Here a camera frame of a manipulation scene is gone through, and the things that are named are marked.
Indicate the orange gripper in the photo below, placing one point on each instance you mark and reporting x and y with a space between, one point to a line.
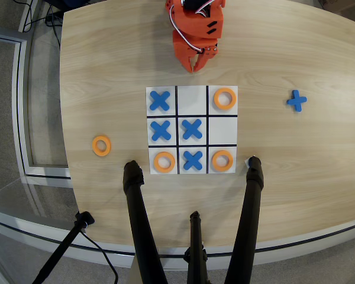
184 50

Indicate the white tic-tac-toe board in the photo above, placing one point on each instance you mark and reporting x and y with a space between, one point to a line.
192 100

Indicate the blue foam cross piece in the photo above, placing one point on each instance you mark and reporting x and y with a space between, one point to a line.
161 130
193 160
160 100
296 101
192 129

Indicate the small white tag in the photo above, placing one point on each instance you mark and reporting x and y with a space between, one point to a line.
246 162

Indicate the thick black tripod leg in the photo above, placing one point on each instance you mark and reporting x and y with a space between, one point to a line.
139 213
248 213

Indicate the black stand pole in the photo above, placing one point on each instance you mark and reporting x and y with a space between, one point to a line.
65 245

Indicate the grey metal floor frame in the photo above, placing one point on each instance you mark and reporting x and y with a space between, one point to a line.
20 103

